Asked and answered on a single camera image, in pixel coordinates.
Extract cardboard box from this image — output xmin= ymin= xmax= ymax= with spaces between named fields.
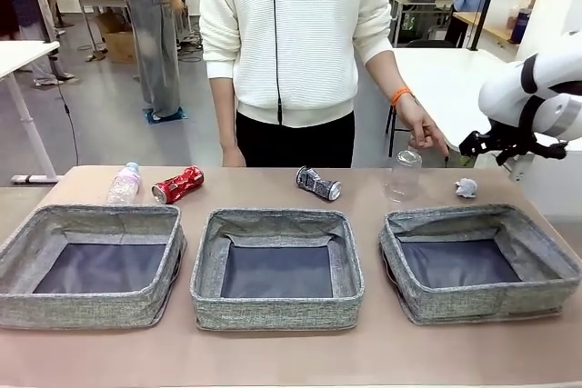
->
xmin=104 ymin=31 xmax=137 ymax=65

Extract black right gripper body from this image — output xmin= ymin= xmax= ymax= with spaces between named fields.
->
xmin=488 ymin=119 xmax=540 ymax=166

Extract person's left forearm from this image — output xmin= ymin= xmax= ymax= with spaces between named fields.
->
xmin=365 ymin=52 xmax=413 ymax=105

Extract bystander in pale clothes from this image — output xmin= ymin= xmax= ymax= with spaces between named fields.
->
xmin=0 ymin=0 xmax=76 ymax=87

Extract crushed black cola can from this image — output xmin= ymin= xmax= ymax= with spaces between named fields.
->
xmin=295 ymin=165 xmax=343 ymax=202

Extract white knit sweater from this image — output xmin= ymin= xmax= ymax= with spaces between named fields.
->
xmin=198 ymin=0 xmax=396 ymax=129

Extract orange wristband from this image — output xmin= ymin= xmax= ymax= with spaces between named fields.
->
xmin=390 ymin=86 xmax=414 ymax=111

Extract grey fabric basket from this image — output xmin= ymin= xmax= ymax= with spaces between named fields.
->
xmin=189 ymin=208 xmax=366 ymax=333
xmin=0 ymin=204 xmax=187 ymax=331
xmin=378 ymin=203 xmax=582 ymax=326

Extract person's right hand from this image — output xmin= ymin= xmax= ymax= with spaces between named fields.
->
xmin=221 ymin=144 xmax=246 ymax=168

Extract person's right forearm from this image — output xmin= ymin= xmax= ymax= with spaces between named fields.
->
xmin=207 ymin=75 xmax=242 ymax=153

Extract dark blue bottle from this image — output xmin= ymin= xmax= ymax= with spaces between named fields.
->
xmin=509 ymin=5 xmax=532 ymax=45

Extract black folding chair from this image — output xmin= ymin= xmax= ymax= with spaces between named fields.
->
xmin=385 ymin=104 xmax=451 ymax=166

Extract thin black hanging cable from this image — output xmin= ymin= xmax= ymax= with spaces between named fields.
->
xmin=270 ymin=0 xmax=285 ymax=125

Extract pink-labelled plastic water bottle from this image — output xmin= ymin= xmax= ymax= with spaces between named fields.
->
xmin=106 ymin=161 xmax=141 ymax=206

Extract black trousers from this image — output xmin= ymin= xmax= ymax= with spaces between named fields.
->
xmin=235 ymin=110 xmax=356 ymax=169

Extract bystander in grey trousers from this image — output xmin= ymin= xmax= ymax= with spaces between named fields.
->
xmin=113 ymin=0 xmax=187 ymax=120

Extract white height-adjustable desk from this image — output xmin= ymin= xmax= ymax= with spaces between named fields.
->
xmin=0 ymin=40 xmax=63 ymax=185

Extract white paper ball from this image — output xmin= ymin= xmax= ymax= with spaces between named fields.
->
xmin=454 ymin=177 xmax=478 ymax=199

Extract person's left hand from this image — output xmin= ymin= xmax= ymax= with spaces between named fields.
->
xmin=395 ymin=94 xmax=452 ymax=157

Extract crushed red cola can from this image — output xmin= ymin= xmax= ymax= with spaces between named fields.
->
xmin=151 ymin=164 xmax=206 ymax=205

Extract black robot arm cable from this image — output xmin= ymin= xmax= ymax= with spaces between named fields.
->
xmin=517 ymin=95 xmax=545 ymax=146

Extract clear plastic cup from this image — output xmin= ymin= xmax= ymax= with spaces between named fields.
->
xmin=383 ymin=149 xmax=424 ymax=202

